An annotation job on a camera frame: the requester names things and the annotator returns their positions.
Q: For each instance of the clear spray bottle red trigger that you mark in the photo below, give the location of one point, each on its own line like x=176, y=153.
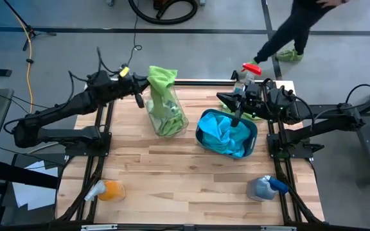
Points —
x=251, y=68

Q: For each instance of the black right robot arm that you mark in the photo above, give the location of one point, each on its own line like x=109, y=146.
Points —
x=326, y=123

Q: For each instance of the yellow sticker tag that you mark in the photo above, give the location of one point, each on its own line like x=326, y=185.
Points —
x=124, y=71

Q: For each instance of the silver metal bracket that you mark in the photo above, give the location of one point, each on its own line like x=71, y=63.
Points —
x=278, y=228
x=98, y=227

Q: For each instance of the grey spray bottle blue trigger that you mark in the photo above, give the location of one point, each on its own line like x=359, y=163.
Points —
x=262, y=189

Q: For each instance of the teal plastic basket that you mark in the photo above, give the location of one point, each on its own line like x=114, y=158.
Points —
x=253, y=138

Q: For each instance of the black table beam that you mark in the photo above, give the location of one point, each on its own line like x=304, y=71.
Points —
x=21, y=176

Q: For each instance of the clear plastic basket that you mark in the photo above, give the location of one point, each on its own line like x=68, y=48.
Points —
x=182, y=119

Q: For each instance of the black metal desk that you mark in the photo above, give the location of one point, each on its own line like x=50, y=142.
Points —
x=367, y=154

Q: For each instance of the black frame clamp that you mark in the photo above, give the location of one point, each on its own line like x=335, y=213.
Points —
x=234, y=75

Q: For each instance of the orange spray bottle white trigger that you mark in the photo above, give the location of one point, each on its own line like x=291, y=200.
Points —
x=111, y=191

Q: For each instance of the teal microfiber towel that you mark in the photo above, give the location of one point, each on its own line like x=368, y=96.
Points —
x=233, y=141

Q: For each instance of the black tripod stand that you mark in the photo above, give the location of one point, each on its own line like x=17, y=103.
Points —
x=32, y=32

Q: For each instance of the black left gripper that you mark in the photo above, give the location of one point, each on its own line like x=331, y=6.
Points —
x=125, y=85

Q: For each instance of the person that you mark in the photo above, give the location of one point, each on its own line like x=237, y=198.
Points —
x=295, y=22

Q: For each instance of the white paper sheet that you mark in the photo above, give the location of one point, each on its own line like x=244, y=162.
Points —
x=27, y=195

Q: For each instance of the black aluminium table frame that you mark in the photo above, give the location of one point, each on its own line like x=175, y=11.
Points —
x=204, y=82

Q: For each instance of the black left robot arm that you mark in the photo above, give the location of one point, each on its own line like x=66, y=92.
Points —
x=59, y=109

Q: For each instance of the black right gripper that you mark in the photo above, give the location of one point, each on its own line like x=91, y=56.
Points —
x=255, y=102

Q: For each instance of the person's hand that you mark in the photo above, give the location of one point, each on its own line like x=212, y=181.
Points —
x=328, y=3

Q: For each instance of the grey furniture leg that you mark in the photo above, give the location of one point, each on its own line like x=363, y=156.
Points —
x=202, y=2

